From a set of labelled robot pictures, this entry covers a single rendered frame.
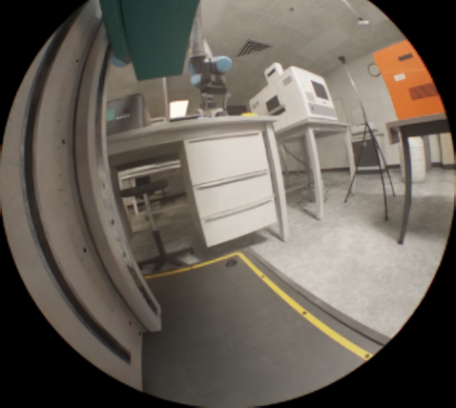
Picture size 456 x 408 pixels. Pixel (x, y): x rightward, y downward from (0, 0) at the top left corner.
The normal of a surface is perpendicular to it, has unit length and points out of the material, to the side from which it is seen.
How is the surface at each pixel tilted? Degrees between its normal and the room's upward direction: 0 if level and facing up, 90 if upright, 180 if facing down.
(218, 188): 90
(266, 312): 0
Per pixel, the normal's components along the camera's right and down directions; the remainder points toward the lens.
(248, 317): -0.19, -0.98
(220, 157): 0.35, 0.00
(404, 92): -0.92, 0.21
